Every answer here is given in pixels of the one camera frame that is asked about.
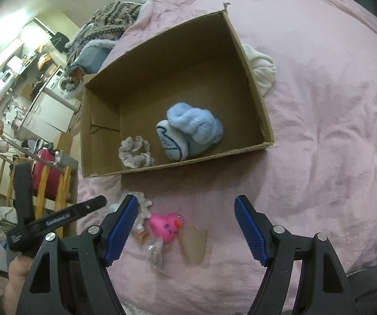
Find clear plastic bag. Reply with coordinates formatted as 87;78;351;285
145;238;176;278

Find white frilly scrunchie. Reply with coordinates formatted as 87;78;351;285
107;191;153;233

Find pink rubber duck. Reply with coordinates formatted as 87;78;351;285
149;213;184;244

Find translucent beige silicone cup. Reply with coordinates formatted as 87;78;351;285
179;226;208;265

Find person's left hand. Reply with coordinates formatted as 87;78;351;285
4;255;34;309

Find wooden railing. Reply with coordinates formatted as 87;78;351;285
0;127;73;237

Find pink suitcase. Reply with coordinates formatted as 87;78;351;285
30;149;66;201

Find beige lace scrunchie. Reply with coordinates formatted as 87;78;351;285
119;136;155;169

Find white cabinet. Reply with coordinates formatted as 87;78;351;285
17;91;74;142

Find pink bed duvet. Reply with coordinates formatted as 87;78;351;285
78;0;377;314

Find white washing machine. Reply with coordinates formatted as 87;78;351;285
43;67;80;109

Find blue grey pillow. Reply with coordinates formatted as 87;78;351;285
66;39;117;76

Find white cloth bundle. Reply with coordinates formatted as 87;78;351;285
242;43;277;96

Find brown cardboard box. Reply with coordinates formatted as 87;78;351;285
81;10;274;177

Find patterned knit blanket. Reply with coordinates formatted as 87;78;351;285
65;1;142;72

